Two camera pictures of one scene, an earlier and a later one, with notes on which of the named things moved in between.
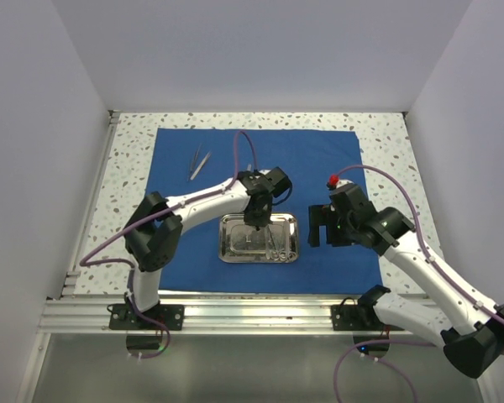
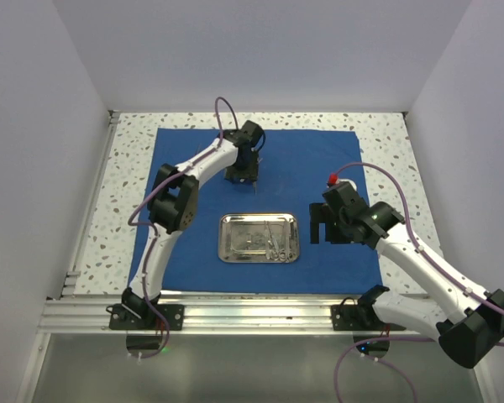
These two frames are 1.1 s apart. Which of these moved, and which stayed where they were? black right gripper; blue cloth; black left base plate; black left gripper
Moved: black left gripper
Stayed: black right gripper; black left base plate; blue cloth
